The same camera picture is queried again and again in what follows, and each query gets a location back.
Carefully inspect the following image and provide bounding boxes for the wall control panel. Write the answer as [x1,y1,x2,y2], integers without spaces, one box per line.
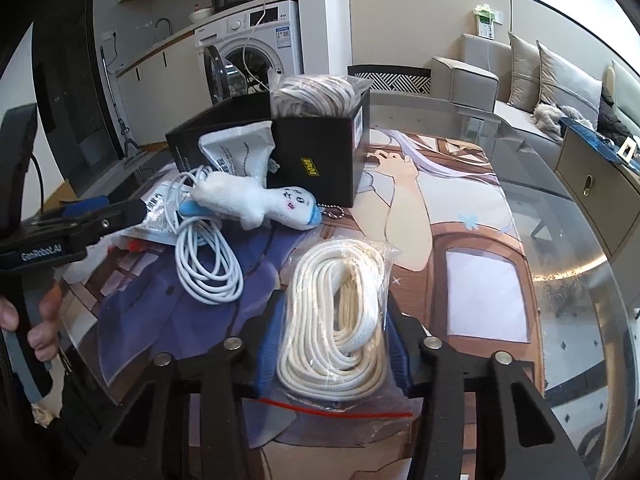
[472,4,497,40]

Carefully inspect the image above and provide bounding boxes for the beige sofa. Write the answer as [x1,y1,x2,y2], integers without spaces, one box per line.
[431,32,640,161]

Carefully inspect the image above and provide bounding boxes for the black television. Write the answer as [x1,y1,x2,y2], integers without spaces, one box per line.
[30,0,126,197]

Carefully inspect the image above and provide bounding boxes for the person's left hand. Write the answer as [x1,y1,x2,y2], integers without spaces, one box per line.
[0,284,64,364]

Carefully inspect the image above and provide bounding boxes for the white plush toy keychain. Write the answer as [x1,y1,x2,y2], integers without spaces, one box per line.
[182,172,347,233]

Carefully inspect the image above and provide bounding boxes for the wide grey cushion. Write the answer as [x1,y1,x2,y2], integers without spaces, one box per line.
[536,40,604,123]

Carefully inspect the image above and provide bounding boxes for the beige side cabinet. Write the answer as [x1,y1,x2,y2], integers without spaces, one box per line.
[554,125,640,261]

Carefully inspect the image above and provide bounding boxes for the black cardboard box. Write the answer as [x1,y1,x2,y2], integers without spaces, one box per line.
[165,87,372,208]

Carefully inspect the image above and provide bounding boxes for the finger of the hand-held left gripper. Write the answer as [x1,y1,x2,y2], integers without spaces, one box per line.
[30,196,111,227]
[70,198,150,252]

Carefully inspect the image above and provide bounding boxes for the white kitchen counter cabinet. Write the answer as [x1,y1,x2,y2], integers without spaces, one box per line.
[117,27,198,146]

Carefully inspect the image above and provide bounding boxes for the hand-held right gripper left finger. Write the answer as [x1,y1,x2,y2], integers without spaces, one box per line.
[112,292,296,480]

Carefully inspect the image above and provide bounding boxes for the narrow grey cushion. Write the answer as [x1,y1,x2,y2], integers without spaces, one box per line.
[507,31,544,112]

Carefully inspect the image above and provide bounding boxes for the black jacket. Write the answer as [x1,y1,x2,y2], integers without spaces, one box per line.
[597,85,634,143]

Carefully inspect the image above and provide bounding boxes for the bagged grey rope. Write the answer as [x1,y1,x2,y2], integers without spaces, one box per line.
[270,74,362,117]

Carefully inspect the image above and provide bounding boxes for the white washing machine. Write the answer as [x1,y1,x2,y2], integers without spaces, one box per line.
[195,0,305,106]

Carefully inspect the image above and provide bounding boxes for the white packet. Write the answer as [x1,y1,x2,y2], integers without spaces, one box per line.
[122,182,201,247]

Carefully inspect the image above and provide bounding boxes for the puffy silver packet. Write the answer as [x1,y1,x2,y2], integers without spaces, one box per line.
[198,121,279,181]

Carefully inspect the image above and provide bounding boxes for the grey fuzzy cloth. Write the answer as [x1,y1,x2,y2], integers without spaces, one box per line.
[532,102,596,142]

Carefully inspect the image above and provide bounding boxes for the printed table mat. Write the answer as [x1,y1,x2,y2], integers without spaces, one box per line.
[62,127,546,480]

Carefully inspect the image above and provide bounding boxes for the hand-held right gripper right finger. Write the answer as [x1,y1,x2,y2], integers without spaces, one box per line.
[385,295,557,480]

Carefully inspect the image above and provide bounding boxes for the white cable coil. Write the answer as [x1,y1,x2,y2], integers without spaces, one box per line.
[174,165,246,306]

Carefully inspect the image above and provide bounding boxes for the bagged white rope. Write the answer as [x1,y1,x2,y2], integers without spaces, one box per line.
[260,240,416,448]

